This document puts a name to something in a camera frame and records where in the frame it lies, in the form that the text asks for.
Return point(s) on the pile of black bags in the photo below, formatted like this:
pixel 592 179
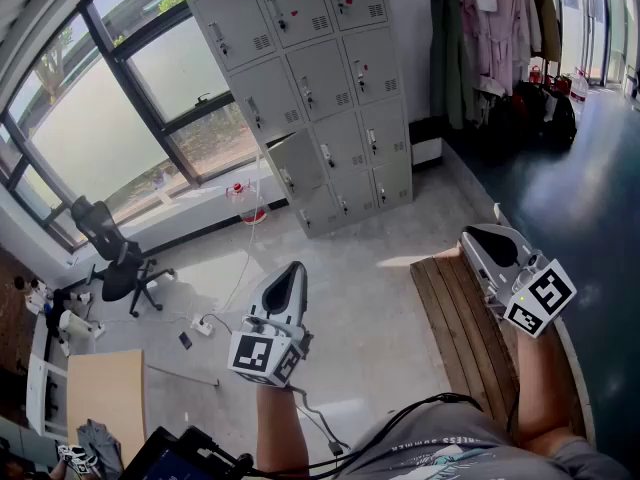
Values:
pixel 530 113

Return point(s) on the person's right forearm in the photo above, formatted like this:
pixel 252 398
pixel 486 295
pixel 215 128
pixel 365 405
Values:
pixel 542 393

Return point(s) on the brown hanging coat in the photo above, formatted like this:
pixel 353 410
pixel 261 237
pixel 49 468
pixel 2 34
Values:
pixel 547 23

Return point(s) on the white small appliance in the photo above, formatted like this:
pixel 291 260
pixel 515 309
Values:
pixel 75 325

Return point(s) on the pink hanging garment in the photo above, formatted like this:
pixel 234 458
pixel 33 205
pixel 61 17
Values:
pixel 497 33

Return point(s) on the black tablet device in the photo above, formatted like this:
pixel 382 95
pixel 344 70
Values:
pixel 165 460

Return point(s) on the small white black device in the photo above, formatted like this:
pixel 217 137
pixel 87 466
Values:
pixel 35 295

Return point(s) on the white metal table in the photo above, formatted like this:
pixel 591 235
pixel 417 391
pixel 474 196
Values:
pixel 35 393

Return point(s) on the clear spray bottle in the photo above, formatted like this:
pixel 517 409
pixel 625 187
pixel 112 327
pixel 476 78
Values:
pixel 162 190

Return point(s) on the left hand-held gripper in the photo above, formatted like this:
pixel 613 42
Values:
pixel 290 313

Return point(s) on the dark framed window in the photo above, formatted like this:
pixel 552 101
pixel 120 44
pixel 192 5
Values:
pixel 145 103

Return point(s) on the grey crumpled cloth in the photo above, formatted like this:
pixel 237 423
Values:
pixel 100 448

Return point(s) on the white power strip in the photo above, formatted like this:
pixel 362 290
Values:
pixel 202 325

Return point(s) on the metal rod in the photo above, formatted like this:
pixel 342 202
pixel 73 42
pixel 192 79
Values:
pixel 185 374

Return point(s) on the clear water jug red cap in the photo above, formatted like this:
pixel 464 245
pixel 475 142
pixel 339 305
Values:
pixel 252 210

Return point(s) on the large clear water bottle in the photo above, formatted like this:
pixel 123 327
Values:
pixel 579 88

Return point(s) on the grey metal locker cabinet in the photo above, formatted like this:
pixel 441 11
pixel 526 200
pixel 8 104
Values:
pixel 320 78

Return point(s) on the black smartphone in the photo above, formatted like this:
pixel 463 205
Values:
pixel 185 340

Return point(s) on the person's left forearm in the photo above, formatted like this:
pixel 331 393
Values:
pixel 280 433

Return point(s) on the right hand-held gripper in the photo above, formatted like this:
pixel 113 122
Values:
pixel 500 278

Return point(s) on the person's grey t-shirt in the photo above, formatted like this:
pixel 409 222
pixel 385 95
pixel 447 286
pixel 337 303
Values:
pixel 450 448

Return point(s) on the light wooden board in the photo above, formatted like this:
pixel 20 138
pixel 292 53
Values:
pixel 105 398

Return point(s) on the black office chair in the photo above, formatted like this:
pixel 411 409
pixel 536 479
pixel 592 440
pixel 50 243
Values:
pixel 117 268

